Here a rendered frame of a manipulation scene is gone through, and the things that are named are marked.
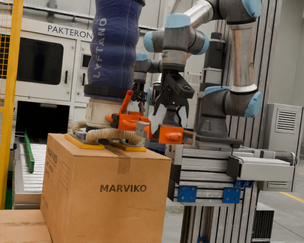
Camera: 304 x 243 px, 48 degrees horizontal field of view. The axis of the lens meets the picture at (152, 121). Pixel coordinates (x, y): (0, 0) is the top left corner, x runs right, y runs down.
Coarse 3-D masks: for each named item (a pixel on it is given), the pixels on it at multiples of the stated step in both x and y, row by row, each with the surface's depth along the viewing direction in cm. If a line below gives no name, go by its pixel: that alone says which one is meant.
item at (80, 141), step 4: (64, 136) 166; (68, 136) 158; (72, 136) 157; (76, 136) 154; (80, 136) 156; (84, 136) 146; (72, 140) 149; (76, 140) 145; (80, 140) 143; (84, 140) 144; (76, 144) 142; (80, 144) 137; (84, 144) 137; (88, 144) 138; (92, 144) 139; (96, 144) 141; (100, 144) 142; (84, 148) 136; (88, 148) 137; (92, 148) 138; (96, 148) 138; (100, 148) 139; (104, 148) 140
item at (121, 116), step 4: (112, 116) 133; (116, 116) 129; (120, 116) 128; (124, 116) 129; (128, 116) 130; (132, 116) 130; (136, 116) 131; (112, 120) 135; (116, 120) 131; (120, 120) 128; (112, 124) 132; (116, 124) 129; (120, 124) 129; (116, 128) 129; (120, 128) 129; (124, 128) 130
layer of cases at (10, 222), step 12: (0, 216) 162; (12, 216) 163; (24, 216) 165; (36, 216) 167; (0, 228) 148; (12, 228) 150; (24, 228) 151; (36, 228) 153; (0, 240) 137; (12, 240) 138; (24, 240) 139; (36, 240) 140; (48, 240) 142
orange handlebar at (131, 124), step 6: (108, 120) 144; (126, 120) 124; (132, 120) 125; (144, 120) 168; (132, 126) 119; (168, 132) 97; (174, 132) 98; (168, 138) 97; (174, 138) 97; (180, 138) 99
